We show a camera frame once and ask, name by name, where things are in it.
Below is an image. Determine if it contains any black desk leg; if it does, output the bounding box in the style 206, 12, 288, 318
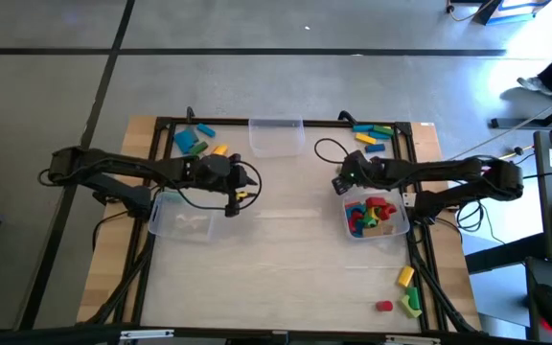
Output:
490, 80, 552, 131

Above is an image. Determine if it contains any blue wide block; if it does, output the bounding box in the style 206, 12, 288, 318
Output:
173, 128, 200, 155

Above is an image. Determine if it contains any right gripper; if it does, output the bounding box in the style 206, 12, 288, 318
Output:
332, 150, 385, 196

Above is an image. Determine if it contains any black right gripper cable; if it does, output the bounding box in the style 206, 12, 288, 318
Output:
313, 137, 354, 167

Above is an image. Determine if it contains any blue and white box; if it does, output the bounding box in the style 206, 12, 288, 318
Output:
476, 0, 552, 26

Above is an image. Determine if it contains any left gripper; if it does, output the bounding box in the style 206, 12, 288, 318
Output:
193, 152, 260, 194

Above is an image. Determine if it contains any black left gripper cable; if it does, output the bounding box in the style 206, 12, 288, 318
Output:
170, 160, 264, 212

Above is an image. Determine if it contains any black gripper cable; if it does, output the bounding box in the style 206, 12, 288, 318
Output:
313, 137, 354, 167
170, 160, 264, 212

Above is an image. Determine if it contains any silver bracket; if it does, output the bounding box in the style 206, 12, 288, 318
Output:
384, 334, 443, 345
119, 329, 175, 341

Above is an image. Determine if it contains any natural wood block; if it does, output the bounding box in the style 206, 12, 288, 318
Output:
362, 223, 396, 239

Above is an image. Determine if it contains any lime arch block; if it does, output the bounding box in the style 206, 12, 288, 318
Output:
398, 293, 424, 320

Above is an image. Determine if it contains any black rig bar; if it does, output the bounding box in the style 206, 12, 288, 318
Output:
0, 324, 552, 345

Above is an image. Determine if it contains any black cable bundle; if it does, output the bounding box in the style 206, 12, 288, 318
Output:
453, 167, 552, 246

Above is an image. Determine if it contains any cable with yellow connector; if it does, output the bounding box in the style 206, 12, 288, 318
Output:
443, 145, 536, 168

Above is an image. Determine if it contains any yellow floor cable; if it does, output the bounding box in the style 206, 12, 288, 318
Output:
446, 0, 495, 23

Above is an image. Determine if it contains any black aluminium table frame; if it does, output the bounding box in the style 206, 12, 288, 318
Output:
83, 107, 483, 336

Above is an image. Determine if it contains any clear plastic bin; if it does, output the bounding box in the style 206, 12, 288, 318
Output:
341, 188, 411, 241
247, 114, 306, 159
149, 191, 216, 242

